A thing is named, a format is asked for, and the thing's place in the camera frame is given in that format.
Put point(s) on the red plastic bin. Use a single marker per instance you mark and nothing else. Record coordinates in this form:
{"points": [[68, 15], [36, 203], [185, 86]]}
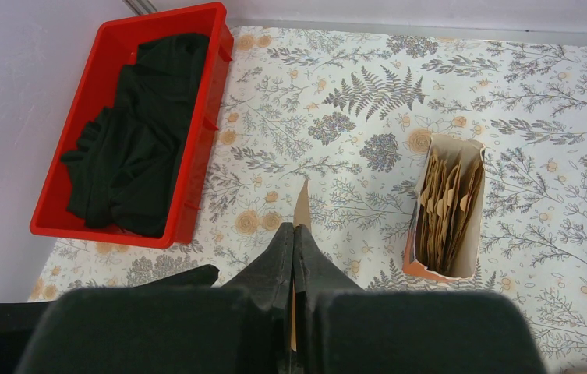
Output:
{"points": [[115, 45]]}

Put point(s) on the floral table mat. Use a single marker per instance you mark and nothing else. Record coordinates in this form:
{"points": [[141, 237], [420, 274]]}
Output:
{"points": [[352, 116]]}

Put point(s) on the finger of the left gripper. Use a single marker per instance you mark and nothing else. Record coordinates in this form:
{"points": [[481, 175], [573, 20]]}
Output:
{"points": [[202, 276]]}

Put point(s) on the black cloth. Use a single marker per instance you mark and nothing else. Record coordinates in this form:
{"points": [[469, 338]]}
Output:
{"points": [[126, 161]]}

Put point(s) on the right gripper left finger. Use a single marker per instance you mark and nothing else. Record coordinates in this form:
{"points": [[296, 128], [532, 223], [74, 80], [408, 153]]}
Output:
{"points": [[240, 327]]}

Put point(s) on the brown paper coffee filter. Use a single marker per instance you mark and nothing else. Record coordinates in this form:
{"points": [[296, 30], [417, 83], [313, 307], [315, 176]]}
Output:
{"points": [[301, 206]]}

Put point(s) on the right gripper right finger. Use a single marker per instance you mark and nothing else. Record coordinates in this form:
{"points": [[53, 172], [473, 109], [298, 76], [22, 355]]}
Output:
{"points": [[340, 328]]}

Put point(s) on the orange coffee filter box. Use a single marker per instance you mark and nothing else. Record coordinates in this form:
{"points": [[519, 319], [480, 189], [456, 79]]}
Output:
{"points": [[444, 236]]}

